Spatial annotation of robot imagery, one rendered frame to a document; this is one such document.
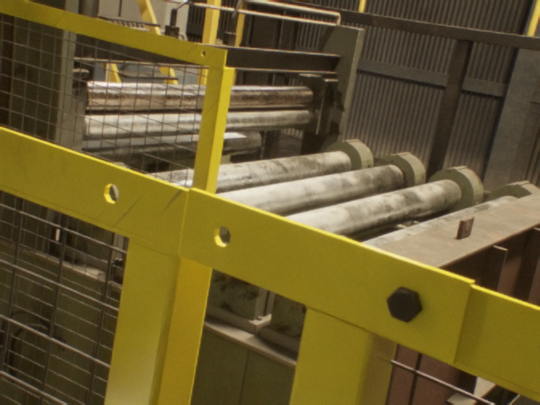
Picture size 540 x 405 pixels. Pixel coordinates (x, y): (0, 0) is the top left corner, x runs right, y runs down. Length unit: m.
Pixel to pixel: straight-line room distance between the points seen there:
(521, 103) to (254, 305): 8.65
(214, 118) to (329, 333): 1.63
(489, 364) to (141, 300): 0.26
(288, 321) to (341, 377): 2.19
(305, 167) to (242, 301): 1.65
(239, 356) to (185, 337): 2.16
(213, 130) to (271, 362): 0.91
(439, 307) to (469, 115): 11.45
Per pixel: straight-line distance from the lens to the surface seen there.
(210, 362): 2.88
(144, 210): 0.61
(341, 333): 0.54
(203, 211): 0.57
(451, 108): 5.25
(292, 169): 4.23
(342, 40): 5.02
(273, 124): 4.56
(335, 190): 3.94
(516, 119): 11.18
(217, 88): 2.13
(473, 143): 11.93
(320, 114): 4.92
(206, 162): 2.16
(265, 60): 4.41
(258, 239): 0.55
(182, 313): 0.63
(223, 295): 2.86
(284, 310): 2.73
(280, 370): 2.72
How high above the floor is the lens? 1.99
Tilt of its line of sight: 14 degrees down
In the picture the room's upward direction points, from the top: 10 degrees clockwise
